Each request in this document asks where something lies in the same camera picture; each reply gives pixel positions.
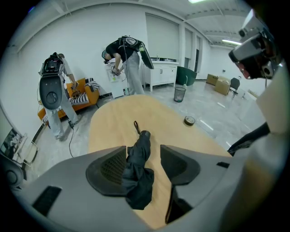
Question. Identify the brown tape roll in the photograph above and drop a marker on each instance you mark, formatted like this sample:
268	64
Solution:
189	120

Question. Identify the white roller blind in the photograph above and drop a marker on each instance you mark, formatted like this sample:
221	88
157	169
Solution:
198	43
188	43
162	36

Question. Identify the cardboard box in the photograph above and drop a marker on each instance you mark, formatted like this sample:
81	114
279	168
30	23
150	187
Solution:
211	79
223	86

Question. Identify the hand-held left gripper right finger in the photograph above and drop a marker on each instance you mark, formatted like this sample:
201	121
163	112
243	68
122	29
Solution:
199	181

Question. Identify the black umbrella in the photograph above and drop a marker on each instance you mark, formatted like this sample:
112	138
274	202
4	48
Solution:
140	154

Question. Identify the grey backpack rig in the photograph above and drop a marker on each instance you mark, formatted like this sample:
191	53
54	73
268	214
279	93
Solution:
51	90
136	45
11	174

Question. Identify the wooden table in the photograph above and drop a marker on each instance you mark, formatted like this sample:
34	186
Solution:
117	127

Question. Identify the long ceiling light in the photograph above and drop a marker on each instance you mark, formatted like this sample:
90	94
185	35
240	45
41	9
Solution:
196	1
231	42

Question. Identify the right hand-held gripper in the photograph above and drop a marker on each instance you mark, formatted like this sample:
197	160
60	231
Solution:
253	22

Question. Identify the striped cushion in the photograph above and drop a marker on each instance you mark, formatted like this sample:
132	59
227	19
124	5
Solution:
91	82

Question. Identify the person's white shirt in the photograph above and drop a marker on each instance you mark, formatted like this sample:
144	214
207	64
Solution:
276	102

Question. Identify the white cabinet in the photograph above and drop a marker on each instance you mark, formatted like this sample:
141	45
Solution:
162	74

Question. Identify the white water dispenser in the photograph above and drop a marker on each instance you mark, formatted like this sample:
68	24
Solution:
116	88

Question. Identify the orange sofa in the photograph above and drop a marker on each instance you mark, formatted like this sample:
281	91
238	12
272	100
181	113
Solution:
90	96

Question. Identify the black chair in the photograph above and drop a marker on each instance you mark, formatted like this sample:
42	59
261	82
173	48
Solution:
235	83

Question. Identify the black and white picture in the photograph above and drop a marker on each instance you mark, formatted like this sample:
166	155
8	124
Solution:
10	142

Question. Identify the dark green bathtub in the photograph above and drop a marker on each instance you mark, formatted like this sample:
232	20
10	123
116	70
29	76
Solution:
187	75

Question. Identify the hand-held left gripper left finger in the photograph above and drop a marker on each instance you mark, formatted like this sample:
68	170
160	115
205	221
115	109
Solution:
68	188

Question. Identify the striped sofa blanket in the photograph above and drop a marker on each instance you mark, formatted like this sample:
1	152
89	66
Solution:
79	99

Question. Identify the black mesh waste bin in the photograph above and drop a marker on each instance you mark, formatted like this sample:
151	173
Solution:
179	94

